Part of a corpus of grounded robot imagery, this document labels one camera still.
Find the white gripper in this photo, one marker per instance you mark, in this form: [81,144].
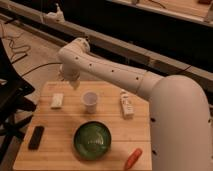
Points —
[75,82]

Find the white sponge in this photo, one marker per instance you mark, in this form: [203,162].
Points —
[57,101]

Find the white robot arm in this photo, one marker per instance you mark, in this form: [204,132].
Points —
[180,126]

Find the green ceramic bowl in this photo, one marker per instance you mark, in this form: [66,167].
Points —
[92,140]

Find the translucent plastic cup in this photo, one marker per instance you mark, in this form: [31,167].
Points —
[89,100]

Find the white tube bottle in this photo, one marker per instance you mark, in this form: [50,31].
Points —
[126,105]

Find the black remote control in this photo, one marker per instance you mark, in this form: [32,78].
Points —
[36,138]

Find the white object on ledge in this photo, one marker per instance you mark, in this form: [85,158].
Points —
[58,15]

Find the black office chair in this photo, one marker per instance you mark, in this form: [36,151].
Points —
[12,97]

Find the orange carrot toy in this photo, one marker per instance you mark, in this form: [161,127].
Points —
[132,159]

